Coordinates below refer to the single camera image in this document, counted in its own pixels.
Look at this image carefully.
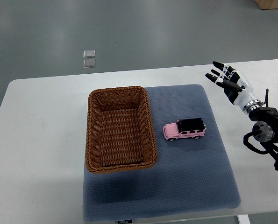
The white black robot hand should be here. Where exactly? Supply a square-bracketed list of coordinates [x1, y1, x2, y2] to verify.
[205, 61, 263, 114]

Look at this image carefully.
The pink toy car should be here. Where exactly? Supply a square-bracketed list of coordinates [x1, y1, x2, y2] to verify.
[163, 118, 207, 141]

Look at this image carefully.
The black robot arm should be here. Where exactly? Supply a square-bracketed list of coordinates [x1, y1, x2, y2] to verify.
[243, 89, 278, 171]

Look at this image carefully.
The brown wicker basket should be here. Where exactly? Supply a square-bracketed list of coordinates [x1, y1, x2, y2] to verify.
[85, 86, 158, 174]

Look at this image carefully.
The wooden box corner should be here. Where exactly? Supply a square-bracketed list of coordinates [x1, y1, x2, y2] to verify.
[255, 0, 278, 9]

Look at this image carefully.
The blue-grey table mat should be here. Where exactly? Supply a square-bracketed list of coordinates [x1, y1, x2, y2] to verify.
[83, 84, 241, 222]

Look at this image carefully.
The white table leg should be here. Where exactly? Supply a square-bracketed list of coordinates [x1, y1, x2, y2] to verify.
[237, 214, 250, 224]

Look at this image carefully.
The lower clear floor plate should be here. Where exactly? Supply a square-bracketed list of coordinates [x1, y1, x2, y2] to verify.
[83, 59, 96, 68]

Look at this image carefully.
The clear floor plate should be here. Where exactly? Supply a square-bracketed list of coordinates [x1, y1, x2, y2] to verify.
[83, 50, 95, 58]
[83, 59, 96, 68]

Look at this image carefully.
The upper clear floor plate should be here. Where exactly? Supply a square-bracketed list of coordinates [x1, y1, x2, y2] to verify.
[83, 50, 95, 58]

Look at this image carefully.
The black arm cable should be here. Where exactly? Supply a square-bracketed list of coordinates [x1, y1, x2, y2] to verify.
[243, 131, 274, 155]

